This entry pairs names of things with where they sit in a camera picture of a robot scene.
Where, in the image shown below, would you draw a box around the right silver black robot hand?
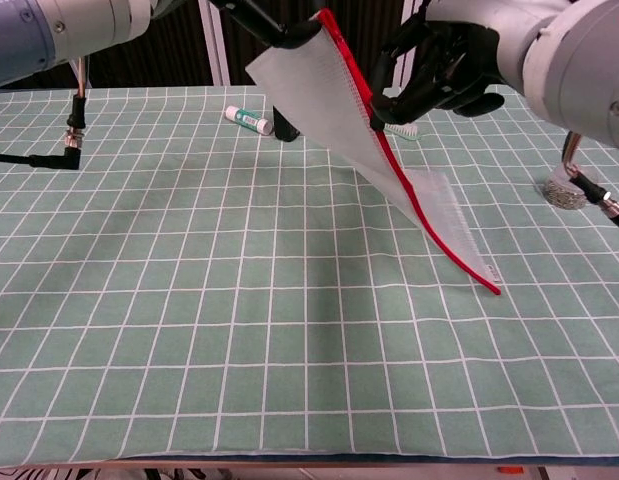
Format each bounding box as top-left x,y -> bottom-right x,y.
371,0 -> 560,127

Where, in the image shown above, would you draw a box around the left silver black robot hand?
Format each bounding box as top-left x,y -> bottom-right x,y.
152,0 -> 326,51

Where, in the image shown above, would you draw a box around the white mesh zipper pouch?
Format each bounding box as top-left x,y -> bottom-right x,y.
244,7 -> 504,298

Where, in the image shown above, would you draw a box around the green white grid tablecloth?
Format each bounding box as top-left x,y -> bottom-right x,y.
0,84 -> 619,470

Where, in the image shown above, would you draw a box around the green brush white bristles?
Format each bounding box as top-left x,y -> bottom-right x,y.
383,123 -> 422,142

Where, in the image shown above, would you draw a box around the white green glue stick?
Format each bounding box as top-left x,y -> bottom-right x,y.
225,105 -> 274,137

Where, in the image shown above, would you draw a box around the black bottle red cap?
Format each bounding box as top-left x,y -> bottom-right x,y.
272,104 -> 302,143

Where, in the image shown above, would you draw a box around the clear jar of metal pins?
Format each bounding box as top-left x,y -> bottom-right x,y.
542,166 -> 591,211

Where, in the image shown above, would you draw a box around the black white patterned object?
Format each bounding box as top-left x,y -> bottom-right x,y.
0,466 -> 210,480

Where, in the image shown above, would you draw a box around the white frame post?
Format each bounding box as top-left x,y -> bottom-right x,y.
391,0 -> 426,89
197,0 -> 232,87

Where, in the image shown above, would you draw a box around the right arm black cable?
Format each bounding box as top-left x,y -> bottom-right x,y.
561,131 -> 619,235

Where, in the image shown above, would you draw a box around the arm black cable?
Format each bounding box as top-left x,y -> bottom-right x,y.
561,131 -> 619,235
0,55 -> 89,171

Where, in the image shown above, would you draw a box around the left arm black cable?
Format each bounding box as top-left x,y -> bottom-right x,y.
0,55 -> 89,171

